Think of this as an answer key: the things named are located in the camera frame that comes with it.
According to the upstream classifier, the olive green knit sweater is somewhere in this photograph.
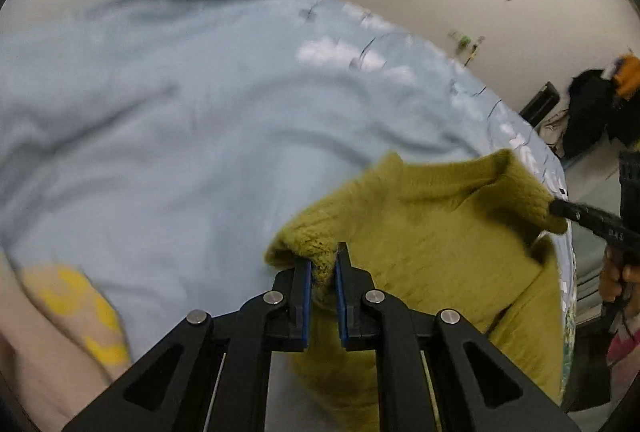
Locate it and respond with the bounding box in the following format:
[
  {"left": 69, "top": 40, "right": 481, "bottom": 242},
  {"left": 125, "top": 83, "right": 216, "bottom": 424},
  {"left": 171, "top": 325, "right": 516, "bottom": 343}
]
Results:
[{"left": 265, "top": 149, "right": 566, "bottom": 431}]

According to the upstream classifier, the beige sweater with yellow pattern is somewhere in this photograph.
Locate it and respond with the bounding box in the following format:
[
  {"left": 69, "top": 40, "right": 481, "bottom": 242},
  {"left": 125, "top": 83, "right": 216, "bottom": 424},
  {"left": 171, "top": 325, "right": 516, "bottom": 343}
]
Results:
[{"left": 1, "top": 256, "right": 132, "bottom": 431}]

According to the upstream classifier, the black clothes pile on floor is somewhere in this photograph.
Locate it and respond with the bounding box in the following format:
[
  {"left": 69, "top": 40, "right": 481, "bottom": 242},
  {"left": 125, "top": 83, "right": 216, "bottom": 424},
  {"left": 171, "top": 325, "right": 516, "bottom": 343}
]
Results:
[{"left": 562, "top": 70, "right": 639, "bottom": 159}]

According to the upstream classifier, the person's right hand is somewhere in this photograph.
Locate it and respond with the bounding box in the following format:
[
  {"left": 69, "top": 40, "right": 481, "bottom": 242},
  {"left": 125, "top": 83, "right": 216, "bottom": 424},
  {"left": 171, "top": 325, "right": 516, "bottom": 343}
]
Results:
[{"left": 599, "top": 245, "right": 640, "bottom": 309}]

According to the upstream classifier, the orange yellow garment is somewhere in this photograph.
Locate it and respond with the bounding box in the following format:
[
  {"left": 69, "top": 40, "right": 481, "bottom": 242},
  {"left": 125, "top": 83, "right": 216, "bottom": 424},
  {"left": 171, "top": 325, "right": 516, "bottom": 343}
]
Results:
[{"left": 614, "top": 54, "right": 640, "bottom": 100}]

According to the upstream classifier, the light blue floral duvet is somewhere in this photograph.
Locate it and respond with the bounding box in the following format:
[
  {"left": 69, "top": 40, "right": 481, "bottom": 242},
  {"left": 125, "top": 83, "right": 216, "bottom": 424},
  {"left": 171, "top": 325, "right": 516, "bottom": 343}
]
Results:
[{"left": 1, "top": 0, "right": 575, "bottom": 431}]

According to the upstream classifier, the black box by wall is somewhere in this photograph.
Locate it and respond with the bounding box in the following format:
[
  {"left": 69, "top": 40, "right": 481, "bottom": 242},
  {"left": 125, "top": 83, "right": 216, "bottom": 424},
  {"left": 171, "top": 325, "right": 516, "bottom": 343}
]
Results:
[{"left": 520, "top": 81, "right": 561, "bottom": 128}]

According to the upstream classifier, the white wall socket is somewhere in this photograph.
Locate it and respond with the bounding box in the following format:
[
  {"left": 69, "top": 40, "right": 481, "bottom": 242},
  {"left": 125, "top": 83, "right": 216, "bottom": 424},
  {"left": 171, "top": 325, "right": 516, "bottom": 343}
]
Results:
[{"left": 448, "top": 29, "right": 486, "bottom": 67}]

